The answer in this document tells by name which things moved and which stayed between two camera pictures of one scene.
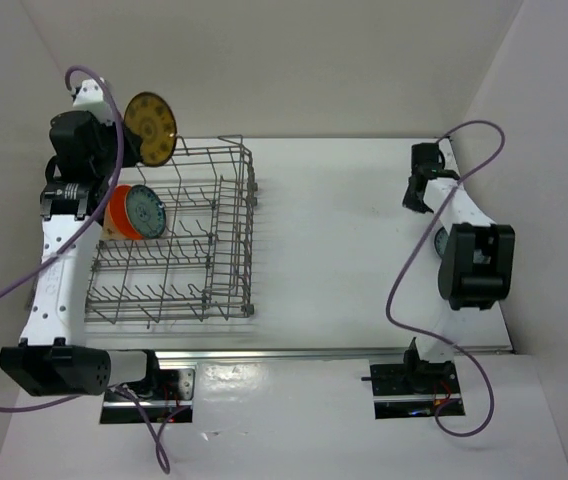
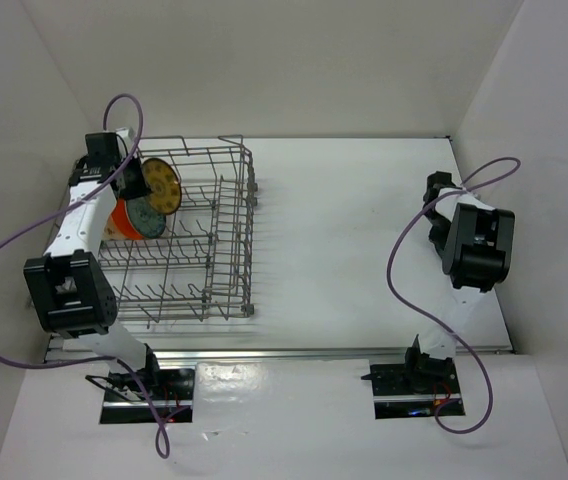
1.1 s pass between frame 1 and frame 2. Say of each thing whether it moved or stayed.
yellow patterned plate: moved
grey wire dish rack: stayed
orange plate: stayed
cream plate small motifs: stayed
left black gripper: moved
